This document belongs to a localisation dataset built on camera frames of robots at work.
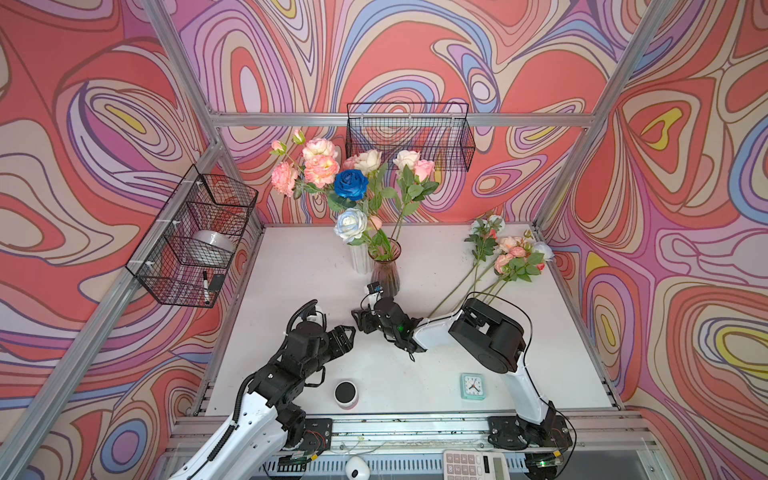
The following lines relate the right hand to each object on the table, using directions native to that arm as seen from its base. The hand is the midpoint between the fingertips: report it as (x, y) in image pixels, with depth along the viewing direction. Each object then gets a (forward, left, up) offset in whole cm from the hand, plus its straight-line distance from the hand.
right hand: (362, 314), depth 96 cm
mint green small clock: (-24, -31, +2) cm, 39 cm away
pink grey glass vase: (+12, -8, +6) cm, 16 cm away
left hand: (-12, +1, +13) cm, 17 cm away
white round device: (-41, 0, +4) cm, 41 cm away
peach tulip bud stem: (+12, -7, +19) cm, 24 cm away
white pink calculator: (-41, -27, +2) cm, 49 cm away
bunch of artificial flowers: (+17, -49, +5) cm, 52 cm away
